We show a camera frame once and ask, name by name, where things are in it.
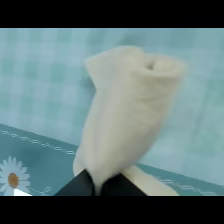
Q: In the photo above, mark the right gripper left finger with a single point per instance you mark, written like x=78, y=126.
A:
x=78, y=186

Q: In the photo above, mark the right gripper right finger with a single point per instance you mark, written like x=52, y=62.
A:
x=121, y=186

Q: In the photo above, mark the cream shirt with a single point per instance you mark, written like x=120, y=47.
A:
x=130, y=113

